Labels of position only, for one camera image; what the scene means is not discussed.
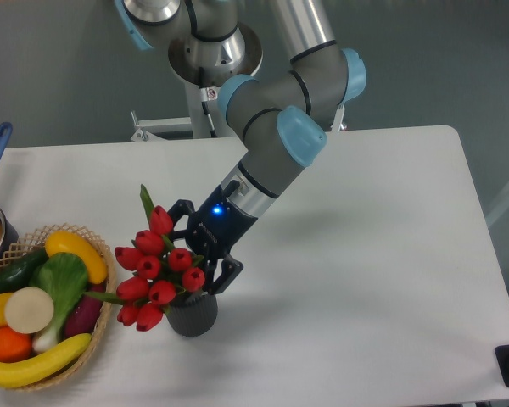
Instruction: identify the dark green cucumber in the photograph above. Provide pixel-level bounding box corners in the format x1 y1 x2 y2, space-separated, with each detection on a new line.
0 248 48 294

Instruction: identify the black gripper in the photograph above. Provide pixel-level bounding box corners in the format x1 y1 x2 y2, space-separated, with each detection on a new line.
167 183 257 295

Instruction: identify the woven wicker basket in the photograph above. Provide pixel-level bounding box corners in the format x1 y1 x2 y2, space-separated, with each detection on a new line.
0 224 116 392

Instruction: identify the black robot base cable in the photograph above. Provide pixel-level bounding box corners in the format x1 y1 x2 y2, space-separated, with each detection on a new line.
197 65 219 139

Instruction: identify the yellow banana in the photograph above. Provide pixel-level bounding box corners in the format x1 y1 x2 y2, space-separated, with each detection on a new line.
0 333 92 388

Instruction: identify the purple sweet potato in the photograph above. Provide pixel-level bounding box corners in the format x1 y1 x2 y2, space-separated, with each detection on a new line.
63 293 103 339

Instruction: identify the dark grey ribbed vase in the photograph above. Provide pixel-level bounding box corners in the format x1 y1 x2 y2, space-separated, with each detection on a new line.
166 294 218 337

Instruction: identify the green bok choy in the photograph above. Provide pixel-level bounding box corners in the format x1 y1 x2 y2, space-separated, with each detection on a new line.
29 253 88 354

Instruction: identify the orange fruit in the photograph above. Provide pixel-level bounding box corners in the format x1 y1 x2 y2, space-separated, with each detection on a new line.
0 326 32 363

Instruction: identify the red tulip bouquet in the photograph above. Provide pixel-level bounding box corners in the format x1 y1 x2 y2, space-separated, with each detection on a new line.
85 186 205 332

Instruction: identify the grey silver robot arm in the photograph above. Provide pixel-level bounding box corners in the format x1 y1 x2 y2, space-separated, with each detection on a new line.
115 1 366 295

